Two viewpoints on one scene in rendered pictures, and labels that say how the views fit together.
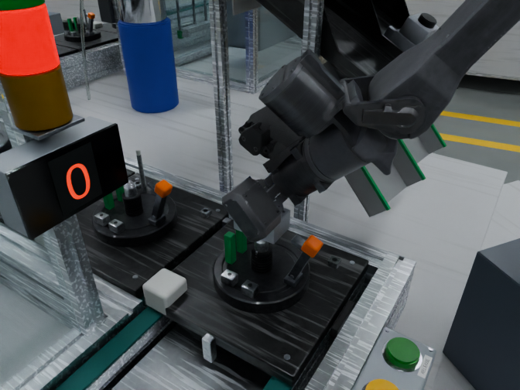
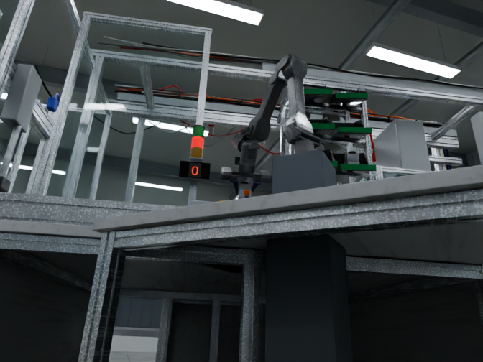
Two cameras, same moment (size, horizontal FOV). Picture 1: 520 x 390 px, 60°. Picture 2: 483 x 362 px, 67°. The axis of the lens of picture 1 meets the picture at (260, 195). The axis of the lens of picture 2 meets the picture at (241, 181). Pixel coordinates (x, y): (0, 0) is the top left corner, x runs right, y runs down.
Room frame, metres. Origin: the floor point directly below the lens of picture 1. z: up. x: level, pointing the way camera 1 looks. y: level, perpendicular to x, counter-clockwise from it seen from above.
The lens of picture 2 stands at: (-0.33, -0.98, 0.61)
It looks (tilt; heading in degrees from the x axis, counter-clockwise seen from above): 23 degrees up; 51
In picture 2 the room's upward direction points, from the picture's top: 2 degrees clockwise
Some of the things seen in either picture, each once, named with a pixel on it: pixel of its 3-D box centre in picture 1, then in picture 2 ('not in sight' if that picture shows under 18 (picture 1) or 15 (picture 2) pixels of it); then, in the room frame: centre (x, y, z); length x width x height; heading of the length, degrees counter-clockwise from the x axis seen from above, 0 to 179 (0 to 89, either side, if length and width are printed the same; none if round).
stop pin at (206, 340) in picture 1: (209, 347); not in sight; (0.38, 0.07, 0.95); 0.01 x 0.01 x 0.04; 57
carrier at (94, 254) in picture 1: (131, 200); not in sight; (0.62, 0.21, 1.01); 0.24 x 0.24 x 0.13; 57
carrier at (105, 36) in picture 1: (80, 26); not in sight; (1.85, 0.71, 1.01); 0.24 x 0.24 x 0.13; 57
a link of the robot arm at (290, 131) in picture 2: not in sight; (302, 136); (0.39, -0.36, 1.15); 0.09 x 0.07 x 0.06; 174
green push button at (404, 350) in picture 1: (401, 354); not in sight; (0.35, -0.18, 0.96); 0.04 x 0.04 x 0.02
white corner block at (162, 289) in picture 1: (165, 291); not in sight; (0.45, 0.13, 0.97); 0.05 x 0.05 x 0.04; 57
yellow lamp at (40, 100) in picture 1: (37, 94); (196, 154); (0.38, 0.20, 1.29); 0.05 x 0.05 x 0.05
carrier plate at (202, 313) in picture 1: (261, 281); not in sight; (0.48, 0.00, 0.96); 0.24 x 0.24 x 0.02; 57
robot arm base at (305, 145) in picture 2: not in sight; (304, 154); (0.40, -0.36, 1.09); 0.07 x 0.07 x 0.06; 22
